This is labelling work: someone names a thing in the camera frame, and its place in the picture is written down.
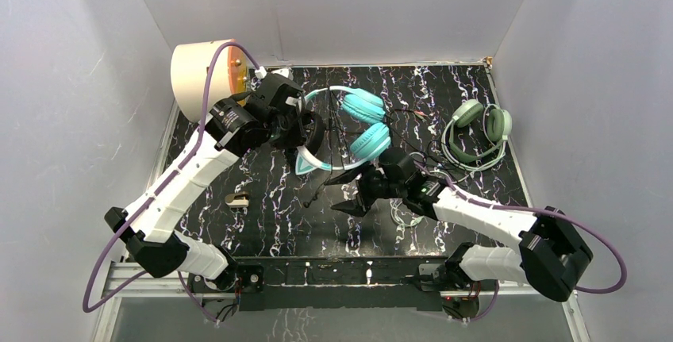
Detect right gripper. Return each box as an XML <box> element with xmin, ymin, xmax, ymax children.
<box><xmin>324</xmin><ymin>158</ymin><xmax>406</xmax><ymax>218</ymax></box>

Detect teal cat-ear headphones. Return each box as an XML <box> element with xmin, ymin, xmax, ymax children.
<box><xmin>294</xmin><ymin>86</ymin><xmax>392</xmax><ymax>177</ymax></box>

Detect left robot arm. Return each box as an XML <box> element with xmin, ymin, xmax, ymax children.
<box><xmin>105</xmin><ymin>68</ymin><xmax>306</xmax><ymax>291</ymax></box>

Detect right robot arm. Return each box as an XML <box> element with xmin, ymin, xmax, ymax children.
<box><xmin>326</xmin><ymin>148</ymin><xmax>594</xmax><ymax>302</ymax></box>

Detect black headphones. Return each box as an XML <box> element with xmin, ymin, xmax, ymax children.
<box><xmin>275</xmin><ymin>110</ymin><xmax>326</xmax><ymax>164</ymax></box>

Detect green headphones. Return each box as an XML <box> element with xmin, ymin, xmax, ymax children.
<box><xmin>441</xmin><ymin>99</ymin><xmax>513</xmax><ymax>165</ymax></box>

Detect small tan white clip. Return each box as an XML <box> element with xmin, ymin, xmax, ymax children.
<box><xmin>225</xmin><ymin>191</ymin><xmax>250</xmax><ymax>209</ymax></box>

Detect cream cylindrical drum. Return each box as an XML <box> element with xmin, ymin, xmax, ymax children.
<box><xmin>171</xmin><ymin>40</ymin><xmax>248</xmax><ymax>122</ymax></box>

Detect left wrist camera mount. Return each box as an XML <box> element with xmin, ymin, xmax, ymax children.
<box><xmin>254</xmin><ymin>72</ymin><xmax>304</xmax><ymax>109</ymax></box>

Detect green headphone cable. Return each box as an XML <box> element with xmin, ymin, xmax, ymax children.
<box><xmin>379</xmin><ymin>134</ymin><xmax>508</xmax><ymax>229</ymax></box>

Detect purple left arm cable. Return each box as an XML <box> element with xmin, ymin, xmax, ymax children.
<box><xmin>82</xmin><ymin>40</ymin><xmax>267</xmax><ymax>314</ymax></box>

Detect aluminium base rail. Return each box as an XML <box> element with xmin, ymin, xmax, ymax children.
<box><xmin>94</xmin><ymin>257</ymin><xmax>589</xmax><ymax>341</ymax></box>

